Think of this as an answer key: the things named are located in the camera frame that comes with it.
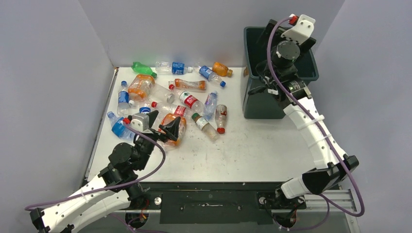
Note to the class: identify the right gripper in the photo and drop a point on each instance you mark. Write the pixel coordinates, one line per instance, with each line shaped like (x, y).
(277, 35)

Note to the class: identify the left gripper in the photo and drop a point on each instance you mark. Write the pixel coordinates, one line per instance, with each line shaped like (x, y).
(171, 128)

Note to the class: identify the crushed orange label bottle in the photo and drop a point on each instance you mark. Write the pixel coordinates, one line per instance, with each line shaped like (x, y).
(178, 130)

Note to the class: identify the Starbucks bottle green cap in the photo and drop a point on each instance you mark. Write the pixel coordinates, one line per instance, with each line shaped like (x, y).
(205, 127)

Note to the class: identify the clear bottle red cap label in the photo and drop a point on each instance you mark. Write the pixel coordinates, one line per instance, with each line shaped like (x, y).
(221, 118)

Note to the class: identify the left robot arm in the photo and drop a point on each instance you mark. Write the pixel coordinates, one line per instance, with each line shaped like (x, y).
(116, 186)

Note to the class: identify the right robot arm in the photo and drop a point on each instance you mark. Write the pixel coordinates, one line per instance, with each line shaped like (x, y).
(279, 67)

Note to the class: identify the dark green plastic bin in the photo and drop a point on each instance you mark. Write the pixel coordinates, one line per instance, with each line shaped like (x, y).
(263, 105)

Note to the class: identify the large Pepsi bottle blue cap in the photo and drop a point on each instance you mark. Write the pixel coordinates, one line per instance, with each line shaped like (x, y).
(144, 110)

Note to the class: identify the clear bottle silver cap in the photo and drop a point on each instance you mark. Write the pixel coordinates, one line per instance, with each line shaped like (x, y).
(163, 94)

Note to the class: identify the Nongfu bottle red white label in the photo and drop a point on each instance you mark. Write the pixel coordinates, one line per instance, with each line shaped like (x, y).
(187, 99)

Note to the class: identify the large orange label bottle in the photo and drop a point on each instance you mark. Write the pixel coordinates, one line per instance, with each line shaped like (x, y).
(141, 87)

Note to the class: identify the slim blue label bottle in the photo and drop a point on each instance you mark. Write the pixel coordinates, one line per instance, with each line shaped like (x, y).
(123, 100)

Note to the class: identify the blue label bottle left edge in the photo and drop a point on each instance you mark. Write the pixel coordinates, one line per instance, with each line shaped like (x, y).
(118, 127)

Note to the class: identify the small clear water bottle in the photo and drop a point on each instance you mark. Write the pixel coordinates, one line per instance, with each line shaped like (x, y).
(210, 105)

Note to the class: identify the flattened orange label bottle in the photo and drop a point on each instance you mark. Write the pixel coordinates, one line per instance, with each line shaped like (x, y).
(188, 85)

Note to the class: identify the clear bottle blue label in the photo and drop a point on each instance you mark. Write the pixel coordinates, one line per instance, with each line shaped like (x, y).
(172, 68)

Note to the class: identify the green plastic bottle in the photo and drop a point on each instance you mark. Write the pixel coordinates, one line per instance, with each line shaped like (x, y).
(140, 68)

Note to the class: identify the blue label bottle blue cap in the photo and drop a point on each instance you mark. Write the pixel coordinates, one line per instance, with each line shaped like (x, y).
(211, 76)

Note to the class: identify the orange juice bottle far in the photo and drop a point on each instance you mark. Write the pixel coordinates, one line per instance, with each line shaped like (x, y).
(222, 70)

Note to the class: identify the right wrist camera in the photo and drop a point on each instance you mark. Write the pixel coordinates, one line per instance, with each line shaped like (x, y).
(301, 30)

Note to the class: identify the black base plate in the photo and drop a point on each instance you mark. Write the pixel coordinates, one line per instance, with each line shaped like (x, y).
(213, 203)

